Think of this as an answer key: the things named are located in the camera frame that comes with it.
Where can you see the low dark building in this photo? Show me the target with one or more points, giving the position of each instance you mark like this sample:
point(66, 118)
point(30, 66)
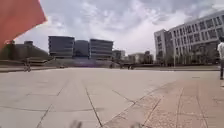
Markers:
point(23, 51)

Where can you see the distant buildings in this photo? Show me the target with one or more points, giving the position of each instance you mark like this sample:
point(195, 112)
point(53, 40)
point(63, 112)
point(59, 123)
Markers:
point(136, 57)

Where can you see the robot's own part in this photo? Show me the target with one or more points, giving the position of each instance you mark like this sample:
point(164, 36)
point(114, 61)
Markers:
point(136, 126)
point(76, 125)

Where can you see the white grid-window building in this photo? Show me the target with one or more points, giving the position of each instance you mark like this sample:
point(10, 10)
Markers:
point(196, 33)

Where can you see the dark multi-storey building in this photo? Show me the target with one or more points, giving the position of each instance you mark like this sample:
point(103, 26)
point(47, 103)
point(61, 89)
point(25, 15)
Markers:
point(61, 46)

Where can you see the person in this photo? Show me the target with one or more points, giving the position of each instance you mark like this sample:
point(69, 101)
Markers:
point(221, 50)
point(27, 65)

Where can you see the large red structure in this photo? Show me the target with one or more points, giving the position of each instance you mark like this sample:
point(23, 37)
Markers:
point(16, 13)

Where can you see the grey stone slab plaza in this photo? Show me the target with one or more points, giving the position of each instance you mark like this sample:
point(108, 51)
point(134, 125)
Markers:
point(100, 83)

